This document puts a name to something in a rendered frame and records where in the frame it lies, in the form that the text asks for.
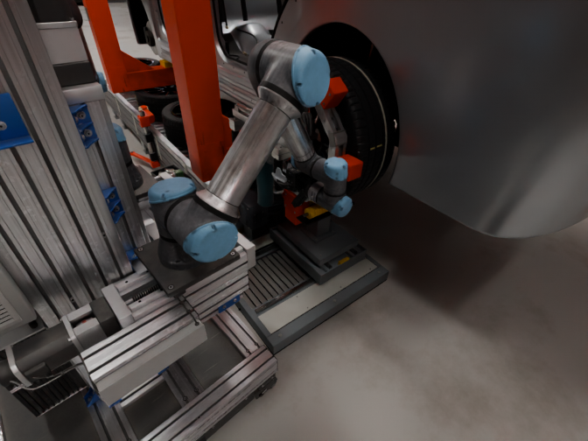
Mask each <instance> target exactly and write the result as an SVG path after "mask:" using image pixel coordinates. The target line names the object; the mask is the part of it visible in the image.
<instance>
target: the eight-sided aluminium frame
mask: <svg viewBox="0 0 588 441"><path fill-rule="evenodd" d="M315 109H316V111H317V113H318V116H319V119H320V121H321V122H322V124H323V127H324V129H325V132H326V134H327V136H328V138H329V149H328V158H333V157H337V158H338V157H340V156H343V155H345V154H346V147H347V133H346V130H345V129H344V127H343V125H342V123H341V121H340V118H339V116H338V114H337V111H336V109H335V108H328V109H323V107H322V106H321V104H319V105H316V106H315ZM328 158H327V159H328Z"/></svg>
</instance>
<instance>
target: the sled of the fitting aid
mask: <svg viewBox="0 0 588 441"><path fill-rule="evenodd" d="M269 234H270V238H271V239H272V240H273V241H274V242H275V243H276V244H277V245H278V246H279V247H280V248H281V249H282V250H284V251H285V252H286V253H287V254H288V255H289V256H290V257H291V258H292V259H293V260H294V261H295V262H296V263H297V264H298V265H299V266H300V267H301V268H303V269H304V270H305V271H306V272H307V273H308V274H309V275H310V276H311V277H312V278H313V279H314V280H315V281H316V282H317V283H318V284H319V285H321V284H323V283H324V282H326V281H328V280H330V279H331V278H333V277H335V276H337V275H338V274H339V273H341V272H343V271H344V270H347V269H349V268H350V267H352V266H354V265H355V264H356V263H358V262H360V261H362V260H363V259H365V256H366V252H367V250H366V249H365V248H363V247H362V246H361V245H360V244H359V243H358V245H357V246H355V247H354V248H351V249H349V250H348V251H347V252H345V253H343V254H341V255H339V256H337V257H335V258H333V259H332V260H330V261H329V262H326V263H324V264H322V265H321V266H318V265H317V264H316V263H315V262H314V261H313V260H312V259H311V258H310V257H309V256H308V255H307V254H306V253H305V252H304V251H303V250H301V249H300V248H299V247H298V246H297V245H296V244H295V243H294V242H292V241H291V240H290V239H289V238H288V237H287V236H286V235H285V234H283V233H282V232H281V231H280V230H279V229H278V225H276V226H274V227H272V228H270V229H269Z"/></svg>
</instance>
